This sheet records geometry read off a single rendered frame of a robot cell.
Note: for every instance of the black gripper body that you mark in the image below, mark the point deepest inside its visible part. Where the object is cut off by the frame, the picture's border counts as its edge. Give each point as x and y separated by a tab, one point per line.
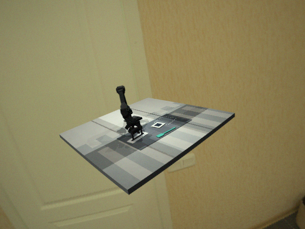
135	120

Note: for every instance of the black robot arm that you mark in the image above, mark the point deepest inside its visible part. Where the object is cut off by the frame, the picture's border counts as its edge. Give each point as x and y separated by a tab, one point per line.
124	108

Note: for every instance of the white square tile with dark blue centre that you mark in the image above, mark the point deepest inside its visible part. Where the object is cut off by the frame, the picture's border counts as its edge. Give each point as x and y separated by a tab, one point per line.
158	125

